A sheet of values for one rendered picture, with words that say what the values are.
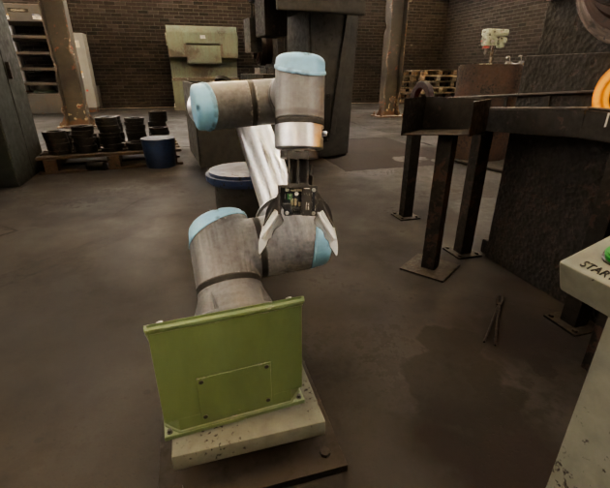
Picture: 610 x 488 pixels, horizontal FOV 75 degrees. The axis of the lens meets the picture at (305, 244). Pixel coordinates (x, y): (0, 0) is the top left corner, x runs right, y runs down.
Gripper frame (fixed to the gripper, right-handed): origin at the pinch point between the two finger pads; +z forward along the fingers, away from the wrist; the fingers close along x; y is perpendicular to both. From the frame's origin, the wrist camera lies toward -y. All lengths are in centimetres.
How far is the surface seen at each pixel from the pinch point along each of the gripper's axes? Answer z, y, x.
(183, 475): 48, 1, -24
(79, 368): 42, -33, -66
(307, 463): 47.0, -2.0, 2.6
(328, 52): -135, -308, 15
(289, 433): 38.3, 0.3, -1.4
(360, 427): 46, -14, 16
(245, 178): -16, -82, -24
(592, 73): -52, -62, 94
